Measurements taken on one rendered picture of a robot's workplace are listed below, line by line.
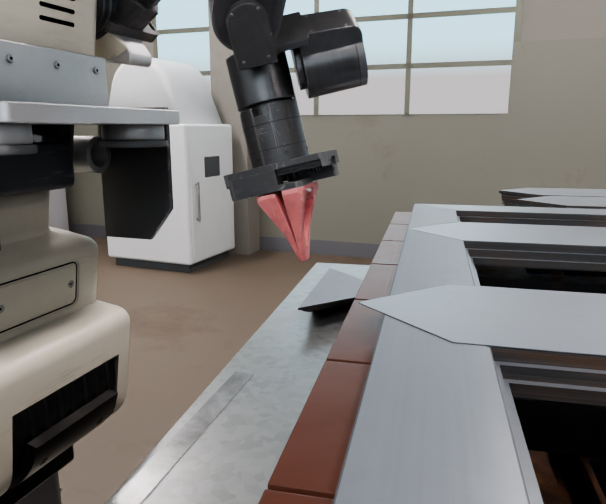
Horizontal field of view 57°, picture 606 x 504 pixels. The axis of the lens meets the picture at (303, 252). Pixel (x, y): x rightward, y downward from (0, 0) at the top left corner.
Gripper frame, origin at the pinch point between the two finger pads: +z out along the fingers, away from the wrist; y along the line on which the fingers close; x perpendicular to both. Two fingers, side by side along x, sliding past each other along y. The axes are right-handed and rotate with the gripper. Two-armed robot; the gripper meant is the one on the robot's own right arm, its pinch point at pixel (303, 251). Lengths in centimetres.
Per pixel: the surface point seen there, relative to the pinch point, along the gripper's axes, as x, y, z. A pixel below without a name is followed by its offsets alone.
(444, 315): 1.8, -12.4, 8.1
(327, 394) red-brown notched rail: 15.0, -3.7, 8.6
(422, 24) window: -381, -13, -84
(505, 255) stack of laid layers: -35.6, -20.6, 12.3
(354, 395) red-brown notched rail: 14.6, -5.6, 9.1
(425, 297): -3.6, -10.5, 7.7
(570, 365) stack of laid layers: 8.2, -21.5, 11.6
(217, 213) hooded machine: -339, 160, 13
